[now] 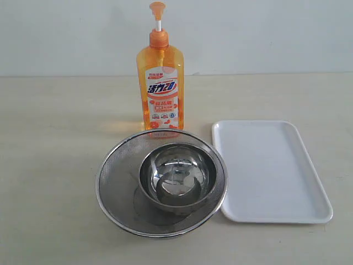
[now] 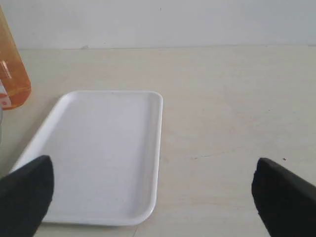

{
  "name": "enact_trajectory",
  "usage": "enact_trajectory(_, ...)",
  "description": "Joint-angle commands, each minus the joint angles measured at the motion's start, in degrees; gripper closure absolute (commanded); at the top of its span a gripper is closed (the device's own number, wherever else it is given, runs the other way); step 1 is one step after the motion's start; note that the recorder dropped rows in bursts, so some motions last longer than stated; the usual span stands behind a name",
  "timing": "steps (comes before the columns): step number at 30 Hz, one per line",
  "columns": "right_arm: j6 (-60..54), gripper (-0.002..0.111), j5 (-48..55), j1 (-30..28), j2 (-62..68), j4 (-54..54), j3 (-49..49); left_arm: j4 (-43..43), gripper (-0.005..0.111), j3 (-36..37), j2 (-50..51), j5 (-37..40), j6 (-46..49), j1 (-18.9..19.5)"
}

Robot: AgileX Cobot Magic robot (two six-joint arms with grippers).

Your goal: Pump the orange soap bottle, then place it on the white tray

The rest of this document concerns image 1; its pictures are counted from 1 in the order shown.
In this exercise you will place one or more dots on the orange dish soap pump bottle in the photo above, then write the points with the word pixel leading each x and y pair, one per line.
pixel 160 68

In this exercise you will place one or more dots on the small stainless steel bowl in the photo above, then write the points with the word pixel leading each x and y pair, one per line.
pixel 178 178

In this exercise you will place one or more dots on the steel mesh strainer basket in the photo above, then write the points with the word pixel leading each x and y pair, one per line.
pixel 122 200

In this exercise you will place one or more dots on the white rectangular plastic tray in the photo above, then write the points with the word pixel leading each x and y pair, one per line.
pixel 271 177

